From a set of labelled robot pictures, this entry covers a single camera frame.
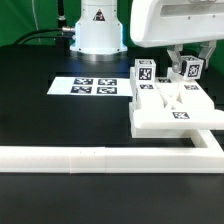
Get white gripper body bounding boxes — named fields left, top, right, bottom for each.
left=130, top=0, right=224, bottom=48

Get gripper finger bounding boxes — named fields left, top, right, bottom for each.
left=199, top=40, right=217, bottom=69
left=167, top=44, right=183, bottom=73

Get white chair back frame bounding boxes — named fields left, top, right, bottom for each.
left=129, top=67, right=224, bottom=138

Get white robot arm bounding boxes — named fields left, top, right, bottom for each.
left=71, top=0, right=224, bottom=72

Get white marker base sheet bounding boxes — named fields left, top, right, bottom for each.
left=47, top=77, right=132, bottom=96

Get black cable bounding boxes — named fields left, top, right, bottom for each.
left=13, top=29, right=64, bottom=46

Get white U-shaped obstacle frame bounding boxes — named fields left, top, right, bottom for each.
left=0, top=130, right=224, bottom=174

